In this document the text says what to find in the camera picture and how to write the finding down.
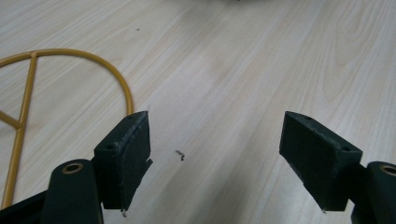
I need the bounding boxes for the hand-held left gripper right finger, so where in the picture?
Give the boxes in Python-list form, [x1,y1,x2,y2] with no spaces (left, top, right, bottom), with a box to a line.
[278,110,364,215]

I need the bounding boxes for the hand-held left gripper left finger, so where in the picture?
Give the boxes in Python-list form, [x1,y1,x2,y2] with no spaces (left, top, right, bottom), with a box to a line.
[93,110,154,217]

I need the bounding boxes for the gold metal wire rack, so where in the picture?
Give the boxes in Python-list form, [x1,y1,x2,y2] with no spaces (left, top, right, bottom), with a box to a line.
[0,48,135,210]

